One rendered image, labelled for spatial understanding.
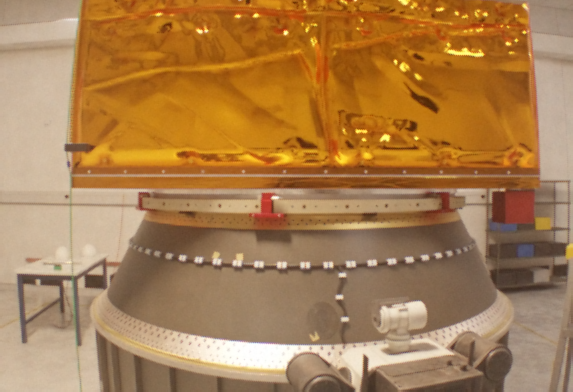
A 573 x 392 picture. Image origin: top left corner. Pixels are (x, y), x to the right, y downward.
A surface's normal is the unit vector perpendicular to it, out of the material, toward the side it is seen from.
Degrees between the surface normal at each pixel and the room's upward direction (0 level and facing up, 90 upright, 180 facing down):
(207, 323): 62
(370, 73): 86
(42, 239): 90
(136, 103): 87
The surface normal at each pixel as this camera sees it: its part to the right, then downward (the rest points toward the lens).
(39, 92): 0.05, -0.03
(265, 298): -0.15, -0.49
